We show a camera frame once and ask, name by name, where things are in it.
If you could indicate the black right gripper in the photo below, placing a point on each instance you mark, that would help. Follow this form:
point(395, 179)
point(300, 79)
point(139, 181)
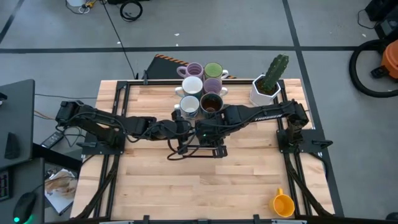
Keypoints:
point(211, 132)

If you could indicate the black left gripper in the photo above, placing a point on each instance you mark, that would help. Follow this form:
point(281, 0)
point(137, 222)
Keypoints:
point(174, 129)

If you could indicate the blue white floral mug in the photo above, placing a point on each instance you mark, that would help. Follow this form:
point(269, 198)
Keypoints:
point(189, 105)

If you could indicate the dark brown mug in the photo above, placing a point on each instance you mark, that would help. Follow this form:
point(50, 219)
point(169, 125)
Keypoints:
point(211, 102)

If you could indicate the teal mug with white inside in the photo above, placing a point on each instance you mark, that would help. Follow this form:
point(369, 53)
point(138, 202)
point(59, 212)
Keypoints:
point(192, 86)

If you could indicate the light green mug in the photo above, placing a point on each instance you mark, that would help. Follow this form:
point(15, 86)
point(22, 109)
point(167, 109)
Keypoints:
point(213, 70)

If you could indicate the lilac ribbed mug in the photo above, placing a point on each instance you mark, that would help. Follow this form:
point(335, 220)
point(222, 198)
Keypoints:
point(195, 70)

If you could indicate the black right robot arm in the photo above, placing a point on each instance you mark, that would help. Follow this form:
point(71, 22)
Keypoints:
point(267, 113)

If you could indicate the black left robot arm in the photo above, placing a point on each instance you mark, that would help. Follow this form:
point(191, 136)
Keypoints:
point(93, 119)

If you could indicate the white hexagonal plant pot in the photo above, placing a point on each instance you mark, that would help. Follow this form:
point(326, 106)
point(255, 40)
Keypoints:
point(256, 96)

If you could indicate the black mat with orange stripes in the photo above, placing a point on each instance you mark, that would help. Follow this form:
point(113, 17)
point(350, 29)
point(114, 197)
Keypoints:
point(161, 68)

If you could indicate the green cactus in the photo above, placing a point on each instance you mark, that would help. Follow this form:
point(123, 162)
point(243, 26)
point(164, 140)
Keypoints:
point(276, 70)

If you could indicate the yellow mug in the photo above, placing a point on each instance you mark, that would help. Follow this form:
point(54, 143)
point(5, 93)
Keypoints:
point(283, 205)

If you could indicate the black remote control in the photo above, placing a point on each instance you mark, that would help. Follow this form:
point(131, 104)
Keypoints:
point(52, 139)

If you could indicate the pile of papers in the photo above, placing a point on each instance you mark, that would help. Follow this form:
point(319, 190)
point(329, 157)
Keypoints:
point(62, 193)

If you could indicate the orange vacuum cleaner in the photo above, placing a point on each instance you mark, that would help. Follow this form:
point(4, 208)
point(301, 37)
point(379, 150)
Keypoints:
point(391, 59)
point(353, 67)

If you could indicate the white bucket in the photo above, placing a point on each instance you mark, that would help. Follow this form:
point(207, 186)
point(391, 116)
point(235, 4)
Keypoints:
point(76, 2)

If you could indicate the dark grey desk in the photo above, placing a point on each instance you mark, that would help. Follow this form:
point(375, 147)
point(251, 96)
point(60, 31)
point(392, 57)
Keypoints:
point(18, 118)

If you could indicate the black computer mouse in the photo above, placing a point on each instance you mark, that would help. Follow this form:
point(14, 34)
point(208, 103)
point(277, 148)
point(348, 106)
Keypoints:
point(24, 207)

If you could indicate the keyboard with coloured keys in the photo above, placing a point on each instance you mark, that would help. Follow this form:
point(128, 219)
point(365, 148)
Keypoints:
point(4, 186)

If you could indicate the black equipment case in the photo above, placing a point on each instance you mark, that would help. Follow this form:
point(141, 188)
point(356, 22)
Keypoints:
point(387, 26)

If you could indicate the black metal rig frame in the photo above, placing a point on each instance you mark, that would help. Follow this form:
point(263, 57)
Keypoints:
point(155, 82)

